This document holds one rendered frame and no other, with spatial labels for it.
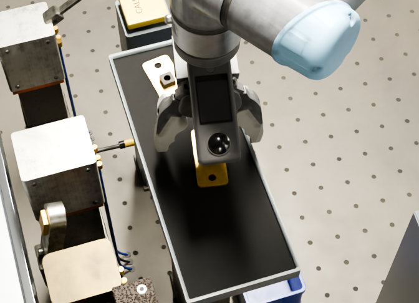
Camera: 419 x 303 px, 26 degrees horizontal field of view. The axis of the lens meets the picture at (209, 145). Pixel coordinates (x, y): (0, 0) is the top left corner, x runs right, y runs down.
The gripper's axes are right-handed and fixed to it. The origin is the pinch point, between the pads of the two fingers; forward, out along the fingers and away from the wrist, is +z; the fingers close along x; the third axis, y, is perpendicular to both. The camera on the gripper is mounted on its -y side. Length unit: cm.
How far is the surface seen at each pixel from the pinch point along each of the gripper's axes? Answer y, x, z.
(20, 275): -6.2, 26.2, 17.7
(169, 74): 12.4, 3.9, 0.8
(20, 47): 28.8, 25.3, 13.1
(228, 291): -18.3, -0.1, 1.5
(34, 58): 29.1, 23.7, 16.5
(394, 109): 34, -39, 48
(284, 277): -17.0, -6.8, 2.1
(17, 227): 1.0, 26.7, 17.7
